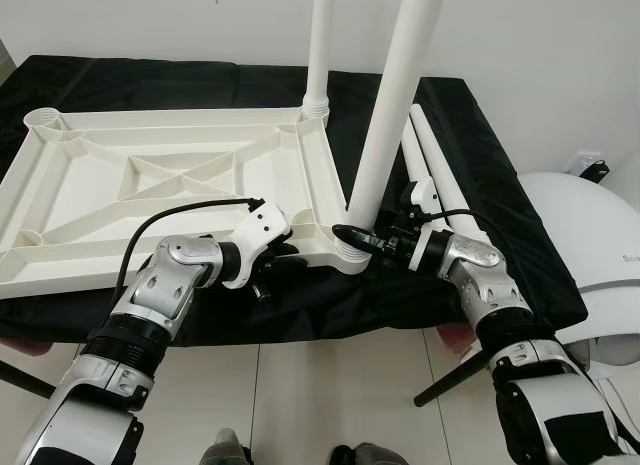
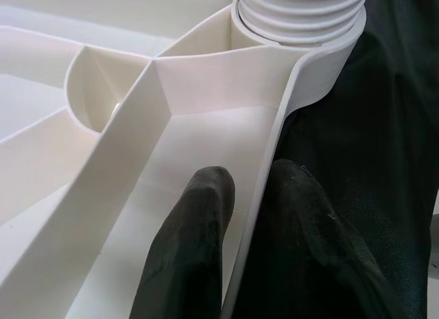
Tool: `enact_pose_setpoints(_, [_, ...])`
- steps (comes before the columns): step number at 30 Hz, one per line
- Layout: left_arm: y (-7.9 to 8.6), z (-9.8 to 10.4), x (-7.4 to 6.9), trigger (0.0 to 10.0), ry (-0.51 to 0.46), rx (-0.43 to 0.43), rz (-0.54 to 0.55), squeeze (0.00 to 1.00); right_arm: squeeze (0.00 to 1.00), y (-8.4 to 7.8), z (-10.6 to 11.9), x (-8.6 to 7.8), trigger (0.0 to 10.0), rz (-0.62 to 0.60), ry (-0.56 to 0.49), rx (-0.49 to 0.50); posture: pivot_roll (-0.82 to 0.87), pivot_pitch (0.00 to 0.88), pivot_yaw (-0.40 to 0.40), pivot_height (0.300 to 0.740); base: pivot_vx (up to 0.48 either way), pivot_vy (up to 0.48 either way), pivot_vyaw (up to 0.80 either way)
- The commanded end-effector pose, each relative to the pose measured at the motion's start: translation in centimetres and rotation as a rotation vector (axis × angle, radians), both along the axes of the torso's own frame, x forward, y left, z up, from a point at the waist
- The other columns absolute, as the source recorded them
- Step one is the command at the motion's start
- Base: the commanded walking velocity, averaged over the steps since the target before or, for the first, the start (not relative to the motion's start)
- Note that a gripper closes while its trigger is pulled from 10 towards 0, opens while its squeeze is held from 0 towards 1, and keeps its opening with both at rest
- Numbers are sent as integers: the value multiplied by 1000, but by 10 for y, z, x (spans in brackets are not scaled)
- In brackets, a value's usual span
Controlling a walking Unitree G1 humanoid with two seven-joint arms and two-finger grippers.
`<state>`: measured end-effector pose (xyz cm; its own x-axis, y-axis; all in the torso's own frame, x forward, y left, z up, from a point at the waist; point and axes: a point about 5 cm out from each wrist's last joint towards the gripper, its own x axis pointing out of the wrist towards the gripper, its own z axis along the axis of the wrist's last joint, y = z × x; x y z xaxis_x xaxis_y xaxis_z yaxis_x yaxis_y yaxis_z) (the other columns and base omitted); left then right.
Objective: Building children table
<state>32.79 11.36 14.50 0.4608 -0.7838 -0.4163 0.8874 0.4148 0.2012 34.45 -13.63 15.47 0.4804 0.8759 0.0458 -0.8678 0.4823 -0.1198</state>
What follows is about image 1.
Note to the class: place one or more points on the black power plug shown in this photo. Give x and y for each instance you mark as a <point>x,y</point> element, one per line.
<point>593,171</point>

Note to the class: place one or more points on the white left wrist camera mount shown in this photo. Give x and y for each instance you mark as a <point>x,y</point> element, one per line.
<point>265,223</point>

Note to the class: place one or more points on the black metal table leg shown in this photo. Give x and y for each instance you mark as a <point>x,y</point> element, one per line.
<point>25,378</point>
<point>450,378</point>

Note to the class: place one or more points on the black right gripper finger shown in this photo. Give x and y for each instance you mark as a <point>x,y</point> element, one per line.
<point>358,238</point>

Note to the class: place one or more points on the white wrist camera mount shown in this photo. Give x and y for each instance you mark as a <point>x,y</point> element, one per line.
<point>422,197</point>
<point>265,223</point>

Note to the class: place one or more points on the pink cloth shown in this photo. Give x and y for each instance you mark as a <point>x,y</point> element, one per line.
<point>460,337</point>

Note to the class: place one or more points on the white dome litter box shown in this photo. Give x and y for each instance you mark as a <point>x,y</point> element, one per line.
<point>600,235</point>

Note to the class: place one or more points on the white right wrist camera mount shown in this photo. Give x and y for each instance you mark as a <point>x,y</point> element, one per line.
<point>422,197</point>

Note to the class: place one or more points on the white plastic table leg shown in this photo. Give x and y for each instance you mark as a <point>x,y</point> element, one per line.
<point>445,175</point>
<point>395,105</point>
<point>320,55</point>
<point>418,160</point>

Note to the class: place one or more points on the white plastic table top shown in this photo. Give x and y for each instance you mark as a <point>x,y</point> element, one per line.
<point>60,205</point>

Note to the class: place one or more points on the white wall socket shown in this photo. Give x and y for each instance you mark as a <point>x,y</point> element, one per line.
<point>576,157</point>

